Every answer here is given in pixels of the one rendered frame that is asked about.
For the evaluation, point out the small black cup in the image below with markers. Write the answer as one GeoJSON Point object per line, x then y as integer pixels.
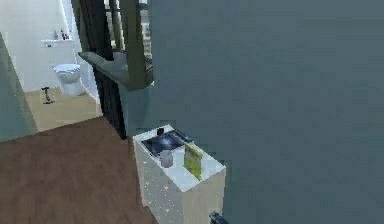
{"type": "Point", "coordinates": [160, 131]}

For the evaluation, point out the black toilet brush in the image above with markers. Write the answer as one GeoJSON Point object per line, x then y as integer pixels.
{"type": "Point", "coordinates": [46, 95]}

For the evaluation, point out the dark green framed window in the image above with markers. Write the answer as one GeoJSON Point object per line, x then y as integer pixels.
{"type": "Point", "coordinates": [131, 50]}

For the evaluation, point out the white toilet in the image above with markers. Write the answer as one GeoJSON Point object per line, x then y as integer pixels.
{"type": "Point", "coordinates": [68, 77]}

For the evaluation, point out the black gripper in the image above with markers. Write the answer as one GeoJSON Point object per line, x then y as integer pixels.
{"type": "Point", "coordinates": [217, 219]}

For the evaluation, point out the dark blue laptop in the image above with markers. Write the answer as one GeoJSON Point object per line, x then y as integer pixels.
{"type": "Point", "coordinates": [163, 142]}

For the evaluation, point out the black room door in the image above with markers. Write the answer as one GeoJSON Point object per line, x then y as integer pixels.
{"type": "Point", "coordinates": [108, 93]}

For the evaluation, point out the white ceramic mug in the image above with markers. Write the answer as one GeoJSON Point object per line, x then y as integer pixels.
{"type": "Point", "coordinates": [166, 158]}

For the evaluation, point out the white chest of drawers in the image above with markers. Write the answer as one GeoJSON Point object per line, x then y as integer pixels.
{"type": "Point", "coordinates": [173, 196]}

